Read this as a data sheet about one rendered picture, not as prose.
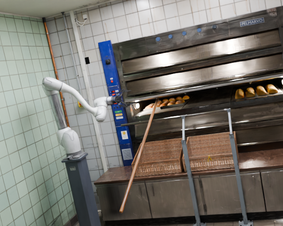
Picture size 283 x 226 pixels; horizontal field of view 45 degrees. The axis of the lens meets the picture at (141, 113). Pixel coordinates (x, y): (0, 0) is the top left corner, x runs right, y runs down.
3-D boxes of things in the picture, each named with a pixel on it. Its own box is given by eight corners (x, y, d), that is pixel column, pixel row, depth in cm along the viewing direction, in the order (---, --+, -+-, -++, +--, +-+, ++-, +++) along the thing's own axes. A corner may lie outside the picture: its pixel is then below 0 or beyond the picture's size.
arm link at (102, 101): (110, 99, 372) (109, 110, 365) (97, 102, 377) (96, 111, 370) (106, 94, 363) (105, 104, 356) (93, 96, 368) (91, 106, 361)
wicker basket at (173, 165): (144, 163, 431) (140, 142, 427) (189, 158, 413) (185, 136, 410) (133, 177, 385) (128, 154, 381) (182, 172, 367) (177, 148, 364)
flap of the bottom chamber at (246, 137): (140, 157, 432) (139, 141, 436) (294, 140, 378) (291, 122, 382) (139, 157, 427) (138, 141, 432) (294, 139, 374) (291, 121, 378)
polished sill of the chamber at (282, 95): (134, 119, 432) (133, 116, 432) (288, 96, 378) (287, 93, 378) (132, 120, 426) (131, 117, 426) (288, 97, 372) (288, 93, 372)
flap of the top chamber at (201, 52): (123, 76, 418) (122, 60, 422) (280, 45, 365) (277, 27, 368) (122, 74, 414) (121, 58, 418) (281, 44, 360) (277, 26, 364)
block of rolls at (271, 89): (236, 93, 460) (235, 89, 459) (274, 87, 445) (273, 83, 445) (235, 99, 402) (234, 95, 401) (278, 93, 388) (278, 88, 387)
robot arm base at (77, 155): (60, 161, 342) (59, 156, 342) (70, 155, 363) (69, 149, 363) (77, 159, 337) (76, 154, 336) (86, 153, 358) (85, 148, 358)
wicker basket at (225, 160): (191, 158, 413) (187, 136, 410) (239, 153, 395) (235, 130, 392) (183, 172, 368) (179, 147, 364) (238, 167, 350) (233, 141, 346)
